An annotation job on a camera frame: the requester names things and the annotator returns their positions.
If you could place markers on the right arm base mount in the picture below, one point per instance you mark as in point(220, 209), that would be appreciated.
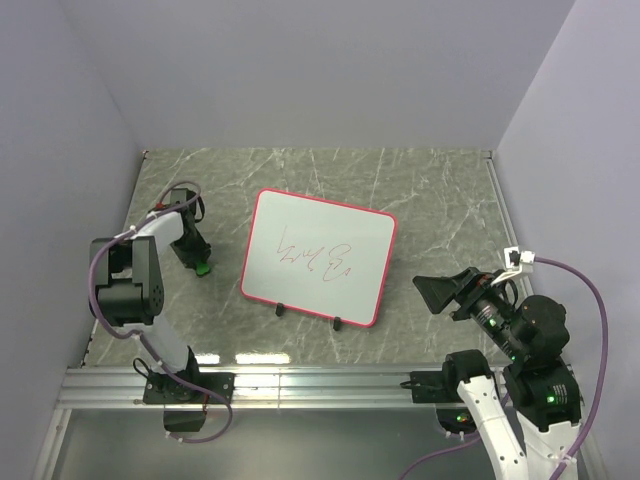
point(430, 387)

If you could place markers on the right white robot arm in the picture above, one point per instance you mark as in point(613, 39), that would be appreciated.
point(542, 389)

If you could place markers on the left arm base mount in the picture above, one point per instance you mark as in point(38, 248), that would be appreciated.
point(187, 400)

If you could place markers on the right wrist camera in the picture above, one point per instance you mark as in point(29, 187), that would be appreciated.
point(518, 263)

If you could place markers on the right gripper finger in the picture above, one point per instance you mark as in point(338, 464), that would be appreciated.
point(438, 296)
point(440, 283)

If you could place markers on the green whiteboard eraser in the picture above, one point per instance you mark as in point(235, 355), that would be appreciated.
point(202, 268)

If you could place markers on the aluminium rail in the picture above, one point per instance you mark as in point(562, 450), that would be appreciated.
point(255, 387)

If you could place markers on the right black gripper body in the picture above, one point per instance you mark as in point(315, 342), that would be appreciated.
point(481, 294)

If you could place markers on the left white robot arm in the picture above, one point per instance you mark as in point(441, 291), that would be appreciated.
point(126, 292)

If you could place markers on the pink framed whiteboard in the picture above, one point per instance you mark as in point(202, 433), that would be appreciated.
point(317, 256)

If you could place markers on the wire whiteboard stand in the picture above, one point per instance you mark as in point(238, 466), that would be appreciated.
point(336, 323)

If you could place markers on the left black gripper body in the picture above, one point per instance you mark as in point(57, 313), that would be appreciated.
point(191, 247)

